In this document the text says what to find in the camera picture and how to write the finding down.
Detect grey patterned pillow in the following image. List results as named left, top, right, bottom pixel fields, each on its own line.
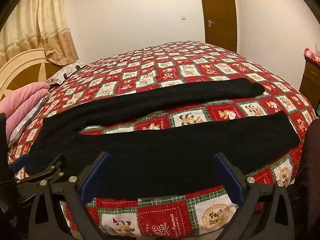
left=46, top=62, right=86, bottom=86

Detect red patchwork printed bed cover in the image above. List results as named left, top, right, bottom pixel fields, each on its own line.
left=7, top=41, right=317, bottom=238

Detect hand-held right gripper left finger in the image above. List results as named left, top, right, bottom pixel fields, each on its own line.
left=28, top=152, right=113, bottom=240

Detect cream and brown headboard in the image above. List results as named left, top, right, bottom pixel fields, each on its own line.
left=0, top=49, right=63, bottom=103

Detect dark mesh chair back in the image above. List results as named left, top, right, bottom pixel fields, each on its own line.
left=287, top=121, right=320, bottom=240

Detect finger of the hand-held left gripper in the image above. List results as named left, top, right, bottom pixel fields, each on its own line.
left=11, top=154, right=66, bottom=183

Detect red plaid cloth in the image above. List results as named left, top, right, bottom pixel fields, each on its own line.
left=303, top=47, right=320, bottom=67

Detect brown wooden cabinet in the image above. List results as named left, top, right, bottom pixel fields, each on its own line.
left=299, top=59, right=320, bottom=109

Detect beige patterned curtain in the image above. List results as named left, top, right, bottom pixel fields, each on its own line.
left=0, top=0, right=80, bottom=66

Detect pink folded blanket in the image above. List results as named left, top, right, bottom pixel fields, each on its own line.
left=0, top=82, right=50, bottom=137

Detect grey patterned folded quilt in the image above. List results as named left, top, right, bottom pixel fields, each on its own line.
left=7, top=96, right=48, bottom=147

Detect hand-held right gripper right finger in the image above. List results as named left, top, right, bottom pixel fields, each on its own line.
left=214, top=152, right=295, bottom=240

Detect brown wooden door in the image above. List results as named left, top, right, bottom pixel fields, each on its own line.
left=198, top=0, right=238, bottom=53

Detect black pants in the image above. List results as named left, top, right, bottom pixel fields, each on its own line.
left=25, top=78, right=300, bottom=198

